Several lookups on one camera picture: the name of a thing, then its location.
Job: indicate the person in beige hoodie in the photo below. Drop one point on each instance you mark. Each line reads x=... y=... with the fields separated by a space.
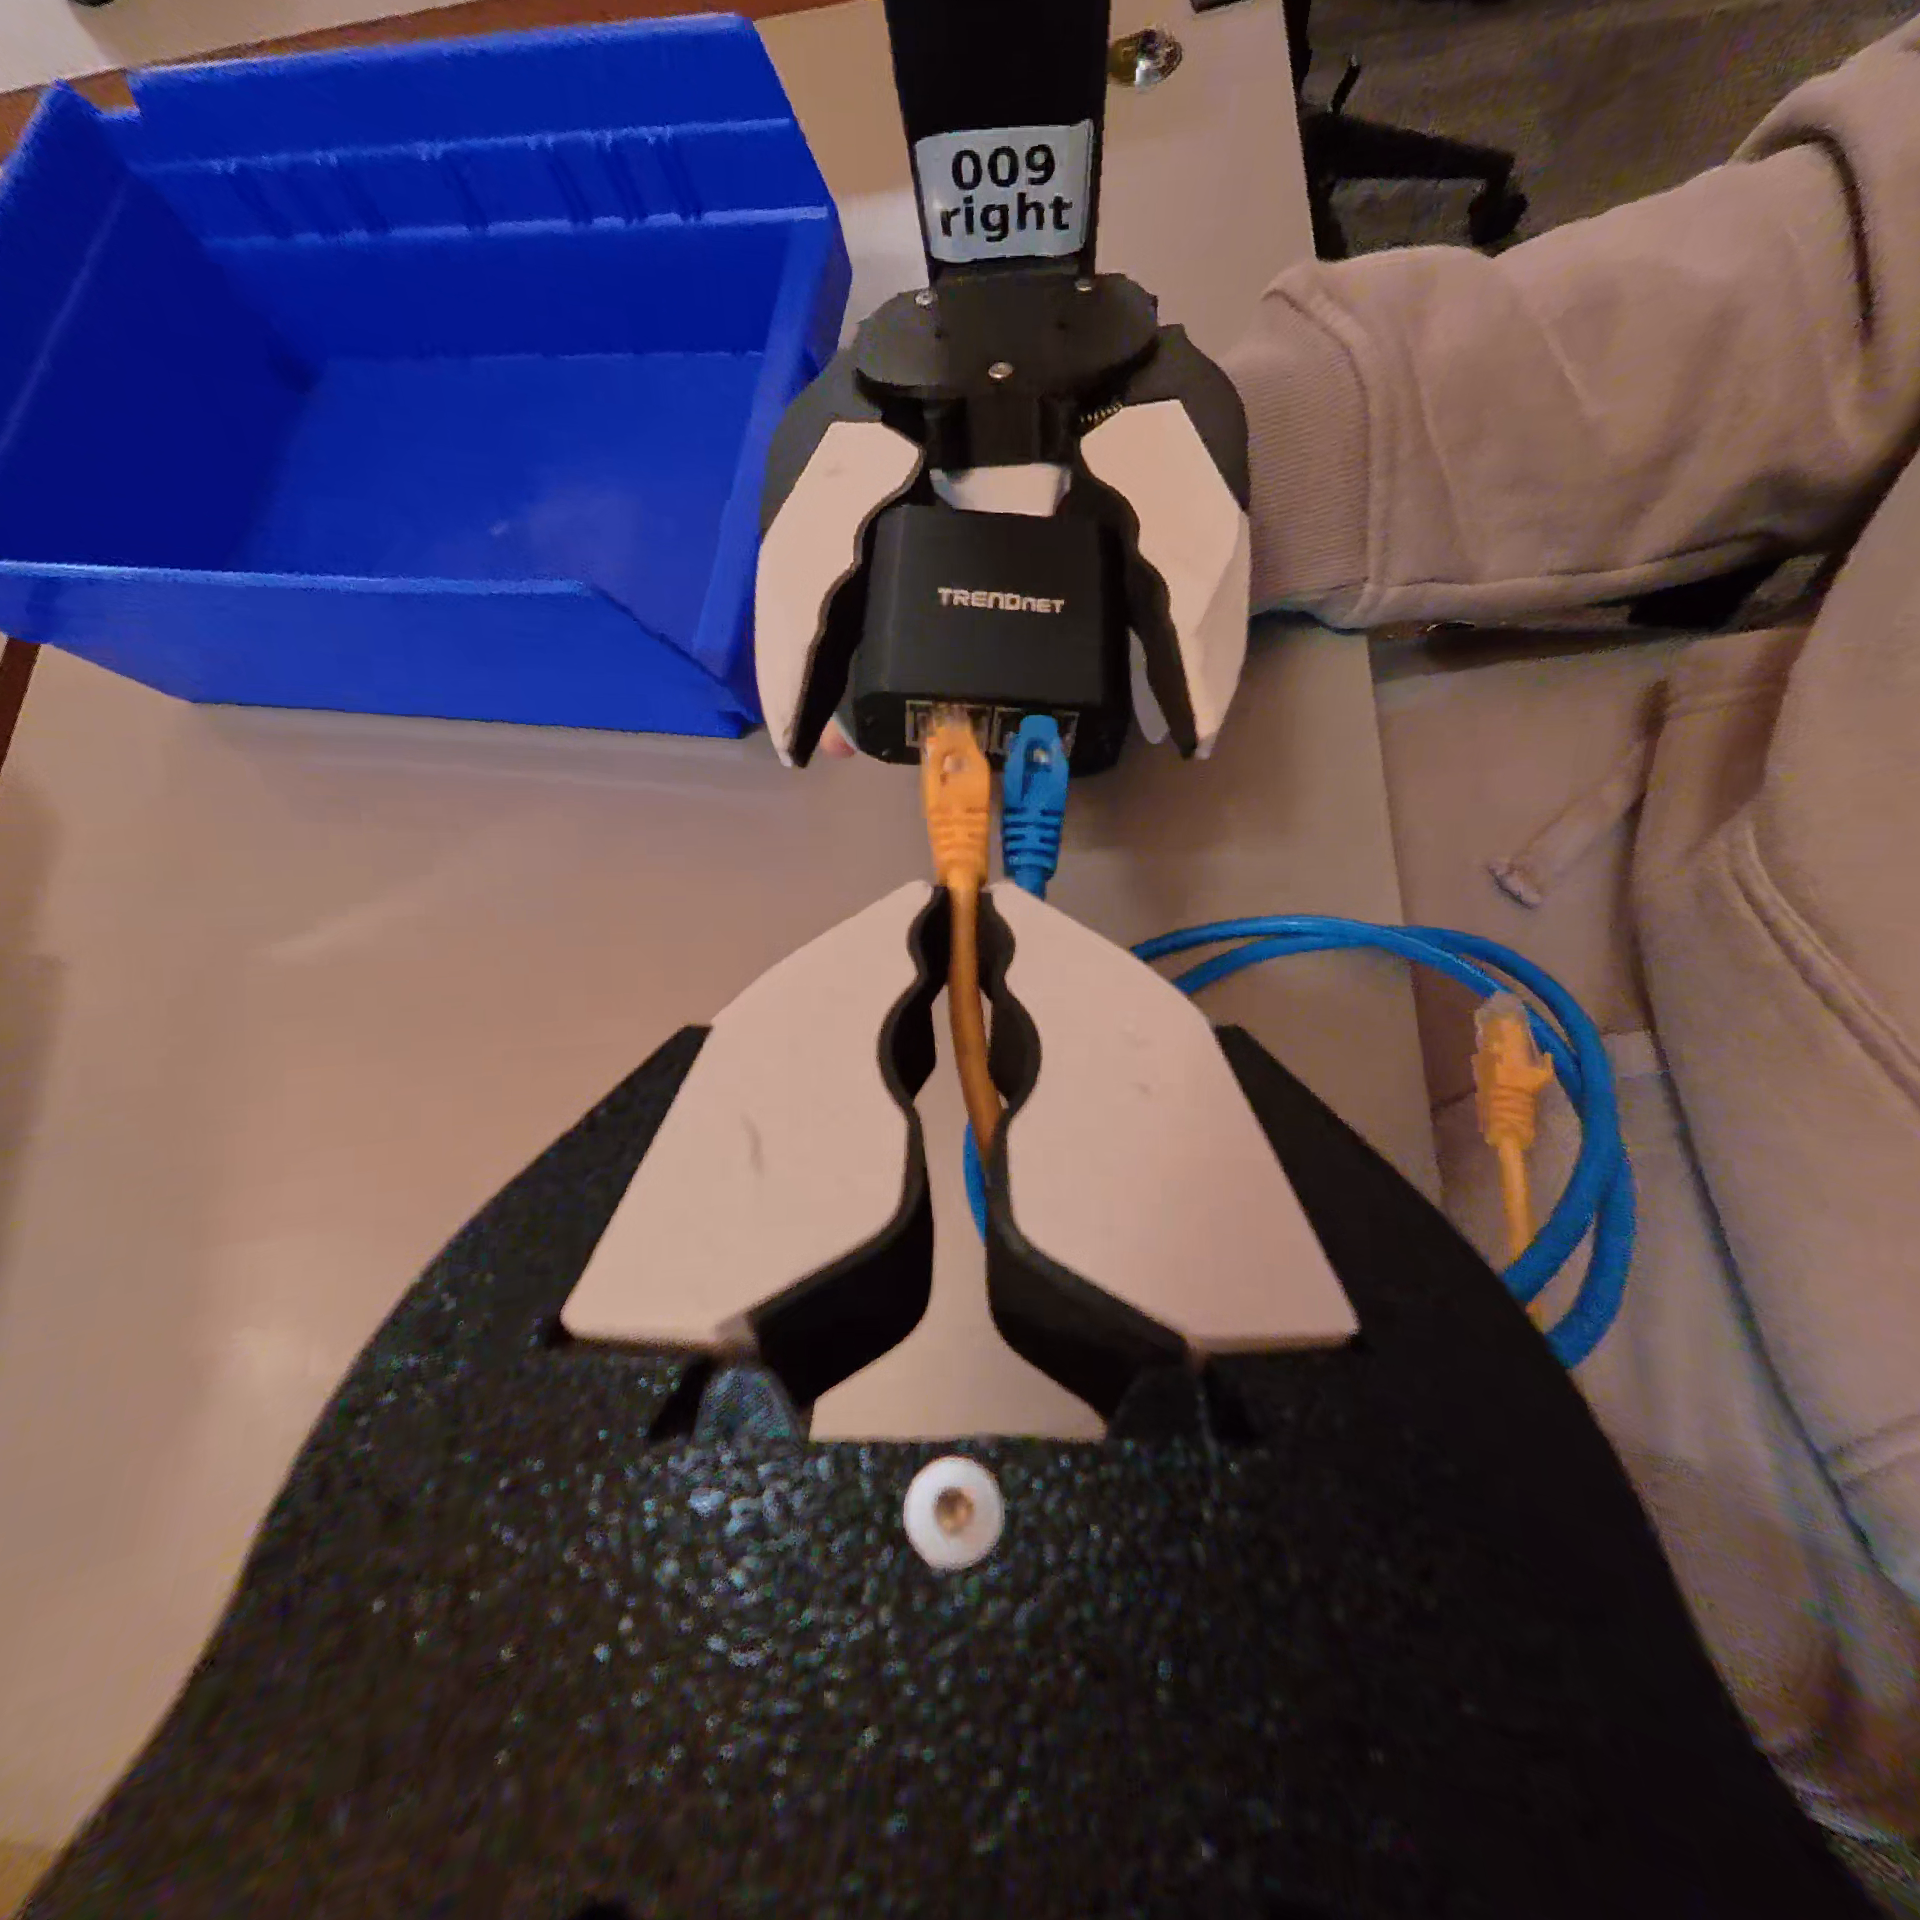
x=1727 y=1057

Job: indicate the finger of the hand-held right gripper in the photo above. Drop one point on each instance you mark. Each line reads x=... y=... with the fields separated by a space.
x=807 y=588
x=1200 y=588

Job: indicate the grey desk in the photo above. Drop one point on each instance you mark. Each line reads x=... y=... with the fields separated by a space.
x=381 y=978

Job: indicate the blue plastic bin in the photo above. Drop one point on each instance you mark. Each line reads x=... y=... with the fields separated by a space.
x=496 y=444

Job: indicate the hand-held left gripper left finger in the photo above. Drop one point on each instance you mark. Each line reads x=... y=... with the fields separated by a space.
x=748 y=1172

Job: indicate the round metal fastener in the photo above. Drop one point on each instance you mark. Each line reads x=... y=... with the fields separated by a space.
x=1148 y=52

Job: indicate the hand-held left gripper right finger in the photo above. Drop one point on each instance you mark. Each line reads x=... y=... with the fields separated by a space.
x=1175 y=1182

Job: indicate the black chair base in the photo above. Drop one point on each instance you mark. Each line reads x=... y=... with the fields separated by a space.
x=1401 y=155

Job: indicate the black ethernet splitter box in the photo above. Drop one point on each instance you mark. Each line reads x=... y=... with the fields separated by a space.
x=995 y=629

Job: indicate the person's right forearm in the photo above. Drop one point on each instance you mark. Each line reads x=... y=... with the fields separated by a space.
x=1573 y=388

